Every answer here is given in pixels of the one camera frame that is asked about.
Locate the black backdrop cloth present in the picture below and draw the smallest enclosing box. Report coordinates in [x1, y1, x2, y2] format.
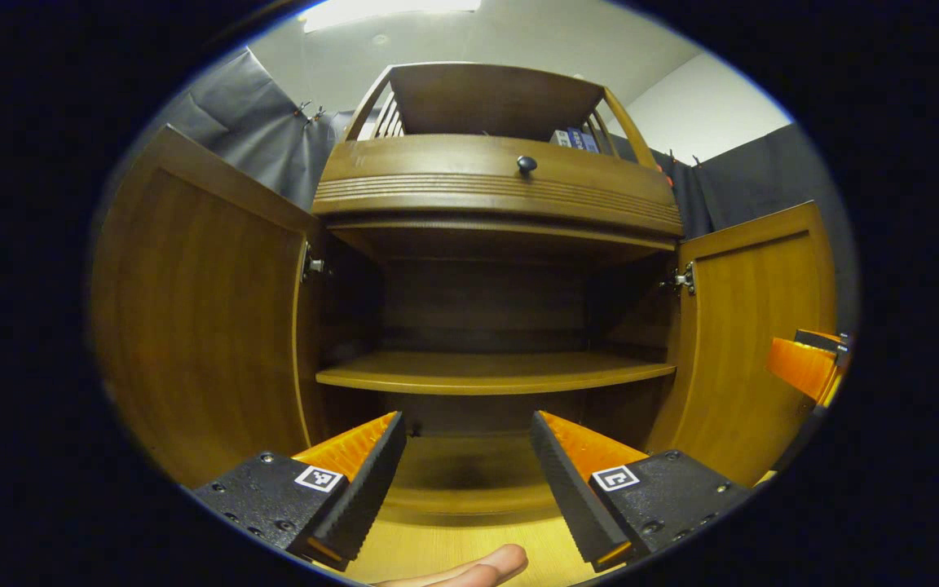
[131, 45, 857, 335]

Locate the wooden cabinet door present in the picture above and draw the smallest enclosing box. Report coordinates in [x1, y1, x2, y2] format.
[90, 124, 325, 490]
[645, 201, 839, 488]

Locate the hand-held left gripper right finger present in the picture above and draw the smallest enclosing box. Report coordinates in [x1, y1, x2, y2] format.
[529, 409, 752, 573]

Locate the wooden inner shelf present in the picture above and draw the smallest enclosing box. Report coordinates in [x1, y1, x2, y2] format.
[315, 351, 677, 396]

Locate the wooden double-door shoe cabinet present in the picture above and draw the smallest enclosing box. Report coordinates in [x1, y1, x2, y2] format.
[90, 61, 839, 523]

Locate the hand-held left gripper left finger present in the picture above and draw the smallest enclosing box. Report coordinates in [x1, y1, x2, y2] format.
[191, 410, 408, 572]

